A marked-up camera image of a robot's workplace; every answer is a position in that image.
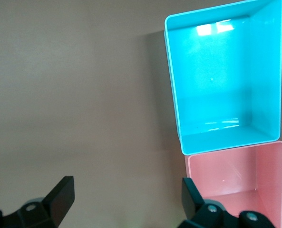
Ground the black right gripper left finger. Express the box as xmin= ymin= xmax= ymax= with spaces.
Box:
xmin=0 ymin=175 xmax=75 ymax=228

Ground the blue plastic bin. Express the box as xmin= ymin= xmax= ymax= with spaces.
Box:
xmin=164 ymin=0 xmax=282 ymax=155

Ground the pink plastic bin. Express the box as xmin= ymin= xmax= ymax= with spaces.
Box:
xmin=184 ymin=140 xmax=282 ymax=228

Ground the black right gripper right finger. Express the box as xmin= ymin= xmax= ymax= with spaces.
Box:
xmin=178 ymin=177 xmax=274 ymax=228

